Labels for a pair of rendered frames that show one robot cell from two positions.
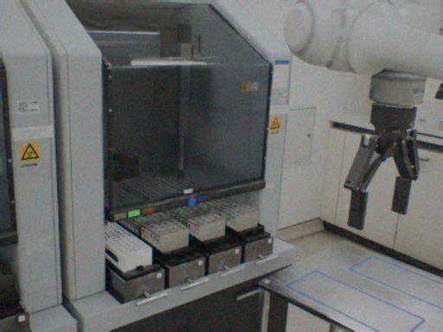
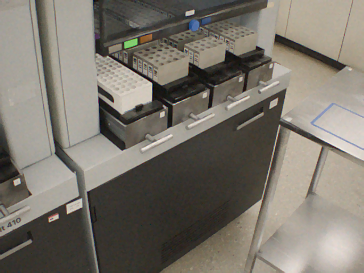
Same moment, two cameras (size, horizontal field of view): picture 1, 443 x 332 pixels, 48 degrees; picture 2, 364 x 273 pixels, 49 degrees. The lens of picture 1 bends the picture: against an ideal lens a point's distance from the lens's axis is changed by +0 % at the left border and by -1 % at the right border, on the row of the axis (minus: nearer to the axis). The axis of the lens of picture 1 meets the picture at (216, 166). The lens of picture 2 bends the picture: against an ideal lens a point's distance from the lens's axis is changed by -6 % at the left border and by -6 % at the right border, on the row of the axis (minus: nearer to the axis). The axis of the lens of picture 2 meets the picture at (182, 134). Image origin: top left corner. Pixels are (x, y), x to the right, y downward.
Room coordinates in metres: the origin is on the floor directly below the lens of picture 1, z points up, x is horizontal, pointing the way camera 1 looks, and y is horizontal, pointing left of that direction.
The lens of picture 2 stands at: (0.45, 0.19, 1.39)
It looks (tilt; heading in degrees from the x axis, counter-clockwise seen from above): 36 degrees down; 354
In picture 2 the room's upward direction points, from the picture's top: 4 degrees clockwise
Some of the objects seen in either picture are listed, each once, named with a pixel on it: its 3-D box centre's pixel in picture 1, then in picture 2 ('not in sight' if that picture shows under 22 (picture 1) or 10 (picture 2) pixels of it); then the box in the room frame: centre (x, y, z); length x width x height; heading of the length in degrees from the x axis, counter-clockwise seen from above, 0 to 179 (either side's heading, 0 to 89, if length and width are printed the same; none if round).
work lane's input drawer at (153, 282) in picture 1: (96, 244); (81, 77); (1.56, 0.39, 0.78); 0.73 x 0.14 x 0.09; 39
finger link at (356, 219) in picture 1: (357, 208); not in sight; (0.82, -0.25, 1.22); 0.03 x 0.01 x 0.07; 39
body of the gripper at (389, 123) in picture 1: (390, 130); not in sight; (0.86, -0.30, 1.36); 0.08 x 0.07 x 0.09; 129
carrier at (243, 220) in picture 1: (244, 220); (243, 43); (1.66, -0.11, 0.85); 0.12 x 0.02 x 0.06; 128
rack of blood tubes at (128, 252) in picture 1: (114, 244); (104, 78); (1.45, 0.31, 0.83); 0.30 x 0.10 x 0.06; 39
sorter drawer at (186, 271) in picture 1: (136, 234); (121, 62); (1.65, 0.27, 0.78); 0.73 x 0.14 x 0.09; 39
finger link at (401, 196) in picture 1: (401, 195); not in sight; (0.90, -0.35, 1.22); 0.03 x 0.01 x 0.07; 39
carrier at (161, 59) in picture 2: (169, 237); (166, 66); (1.49, 0.14, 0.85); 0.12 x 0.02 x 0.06; 129
